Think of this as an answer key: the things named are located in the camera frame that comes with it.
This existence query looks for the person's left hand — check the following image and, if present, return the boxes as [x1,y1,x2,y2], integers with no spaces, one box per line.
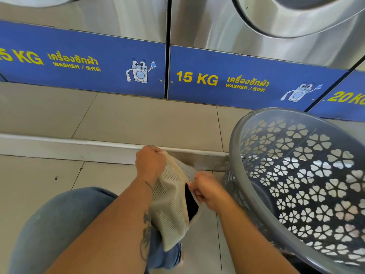
[135,145,167,188]

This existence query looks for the person's right hand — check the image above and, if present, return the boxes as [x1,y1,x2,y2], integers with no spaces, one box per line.
[188,171,227,212]

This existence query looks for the beige mesh laundry bag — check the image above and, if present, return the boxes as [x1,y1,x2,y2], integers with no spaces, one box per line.
[149,151,202,252]

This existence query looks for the person's right forearm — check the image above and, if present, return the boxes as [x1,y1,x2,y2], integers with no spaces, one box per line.
[214,197,300,274]

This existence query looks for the person's left forearm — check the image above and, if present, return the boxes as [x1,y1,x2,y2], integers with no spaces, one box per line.
[45,180,161,274]

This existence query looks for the dark garment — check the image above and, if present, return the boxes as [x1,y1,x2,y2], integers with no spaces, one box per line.
[184,182,200,223]

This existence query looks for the metal floor step edge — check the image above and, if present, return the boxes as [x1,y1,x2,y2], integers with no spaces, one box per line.
[0,133,230,172]

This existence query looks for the grey plastic laundry basket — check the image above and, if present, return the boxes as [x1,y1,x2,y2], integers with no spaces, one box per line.
[222,107,365,274]

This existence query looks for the steel washing machine blue panel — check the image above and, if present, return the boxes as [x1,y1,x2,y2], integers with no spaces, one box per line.
[0,0,169,99]
[167,0,365,112]

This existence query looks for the person's blue jeans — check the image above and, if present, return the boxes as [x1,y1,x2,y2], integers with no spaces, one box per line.
[8,187,183,274]

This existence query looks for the large steel washing machine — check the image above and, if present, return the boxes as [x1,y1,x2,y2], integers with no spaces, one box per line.
[307,58,365,122]

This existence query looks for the round washing machine door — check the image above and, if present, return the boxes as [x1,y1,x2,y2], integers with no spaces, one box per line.
[230,0,365,39]
[0,0,87,9]

